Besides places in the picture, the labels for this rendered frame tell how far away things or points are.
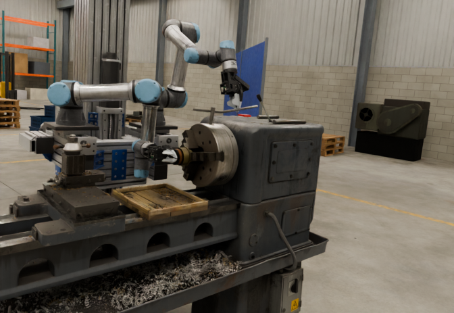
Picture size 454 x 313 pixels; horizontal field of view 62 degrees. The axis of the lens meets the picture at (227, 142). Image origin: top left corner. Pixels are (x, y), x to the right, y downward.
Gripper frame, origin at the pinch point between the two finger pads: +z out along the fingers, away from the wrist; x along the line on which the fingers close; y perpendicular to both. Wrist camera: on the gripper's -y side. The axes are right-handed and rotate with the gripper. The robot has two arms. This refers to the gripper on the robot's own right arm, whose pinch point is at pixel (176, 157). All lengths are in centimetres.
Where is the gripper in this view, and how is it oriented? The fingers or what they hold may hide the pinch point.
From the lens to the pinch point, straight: 175.5
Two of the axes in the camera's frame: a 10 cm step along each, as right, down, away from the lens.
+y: -7.7, 0.3, -6.4
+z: 6.3, 1.5, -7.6
